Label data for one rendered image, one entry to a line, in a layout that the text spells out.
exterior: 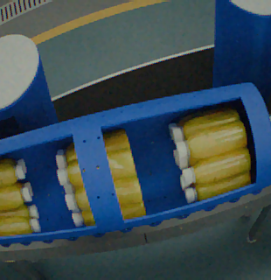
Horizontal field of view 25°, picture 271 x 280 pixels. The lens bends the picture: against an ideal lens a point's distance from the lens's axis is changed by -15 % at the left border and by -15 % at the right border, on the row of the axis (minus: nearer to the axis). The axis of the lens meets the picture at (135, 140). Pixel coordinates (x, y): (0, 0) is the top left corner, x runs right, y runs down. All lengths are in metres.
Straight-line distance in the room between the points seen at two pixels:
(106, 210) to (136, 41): 1.63
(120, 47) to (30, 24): 0.55
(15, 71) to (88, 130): 0.43
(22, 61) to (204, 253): 1.25
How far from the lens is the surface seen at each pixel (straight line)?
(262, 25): 2.05
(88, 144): 1.53
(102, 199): 1.52
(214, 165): 1.61
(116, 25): 3.13
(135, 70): 2.82
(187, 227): 1.83
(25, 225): 1.66
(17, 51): 1.92
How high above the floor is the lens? 2.64
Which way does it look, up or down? 67 degrees down
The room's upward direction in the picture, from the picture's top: 7 degrees counter-clockwise
